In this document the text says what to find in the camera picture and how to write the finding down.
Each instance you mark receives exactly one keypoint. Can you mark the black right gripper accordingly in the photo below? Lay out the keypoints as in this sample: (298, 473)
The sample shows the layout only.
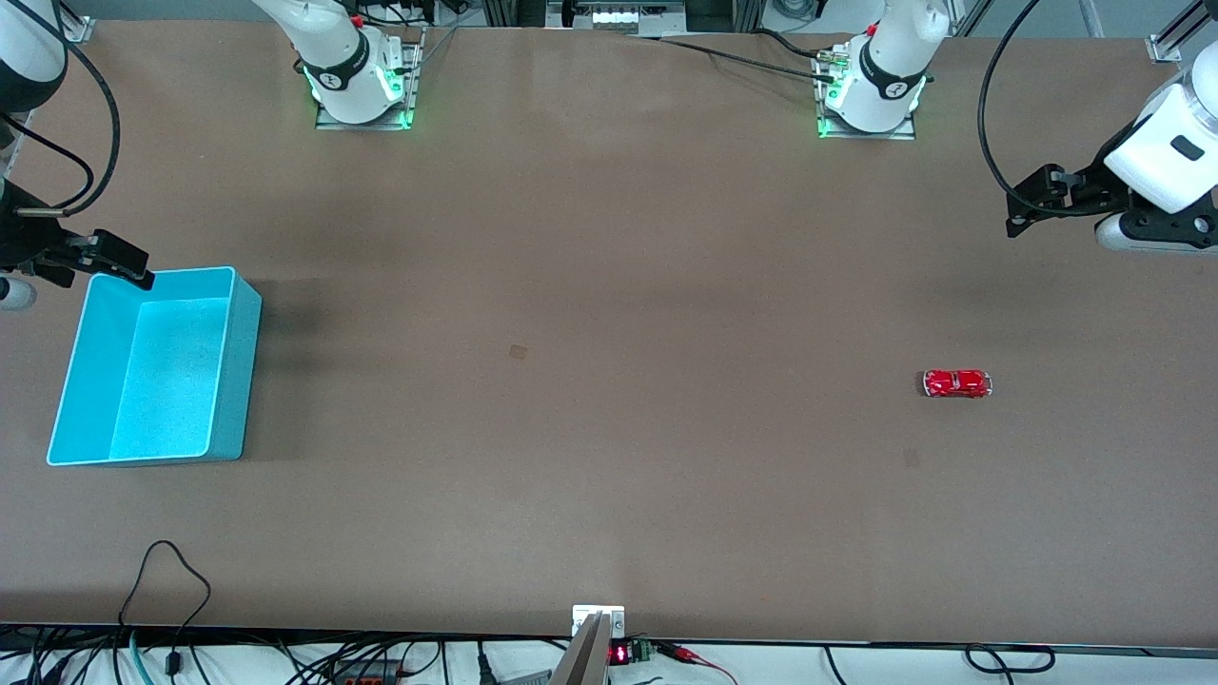
(21, 245)

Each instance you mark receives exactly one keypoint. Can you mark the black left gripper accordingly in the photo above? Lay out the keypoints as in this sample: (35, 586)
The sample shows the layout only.
(1091, 193)

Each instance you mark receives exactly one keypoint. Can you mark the red beetle toy car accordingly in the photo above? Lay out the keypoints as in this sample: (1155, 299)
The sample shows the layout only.
(956, 383)

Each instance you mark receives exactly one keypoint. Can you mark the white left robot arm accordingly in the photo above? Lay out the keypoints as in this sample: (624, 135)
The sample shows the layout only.
(890, 86)

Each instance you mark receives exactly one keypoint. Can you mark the blue plastic box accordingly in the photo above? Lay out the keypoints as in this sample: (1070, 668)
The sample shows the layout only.
(171, 381)

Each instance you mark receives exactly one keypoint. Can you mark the white lit device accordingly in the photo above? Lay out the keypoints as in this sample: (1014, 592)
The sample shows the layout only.
(618, 17)

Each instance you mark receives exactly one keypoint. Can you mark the black orange power strip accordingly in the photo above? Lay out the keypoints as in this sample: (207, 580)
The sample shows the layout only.
(366, 674)

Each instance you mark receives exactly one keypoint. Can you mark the red digit display module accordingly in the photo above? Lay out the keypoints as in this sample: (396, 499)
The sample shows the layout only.
(623, 653)

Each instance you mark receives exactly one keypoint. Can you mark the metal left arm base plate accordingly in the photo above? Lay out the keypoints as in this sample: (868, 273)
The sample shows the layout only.
(904, 135)

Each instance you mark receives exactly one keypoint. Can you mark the aluminium corner bracket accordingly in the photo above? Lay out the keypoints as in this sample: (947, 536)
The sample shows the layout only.
(1166, 48)
(81, 29)

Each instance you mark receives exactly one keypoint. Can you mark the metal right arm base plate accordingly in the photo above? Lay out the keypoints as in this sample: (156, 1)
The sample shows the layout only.
(416, 76)

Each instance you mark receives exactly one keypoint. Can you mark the aluminium frame profile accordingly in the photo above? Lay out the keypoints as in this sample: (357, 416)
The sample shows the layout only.
(519, 11)

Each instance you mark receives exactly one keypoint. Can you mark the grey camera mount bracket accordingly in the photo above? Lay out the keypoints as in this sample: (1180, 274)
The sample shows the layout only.
(585, 656)

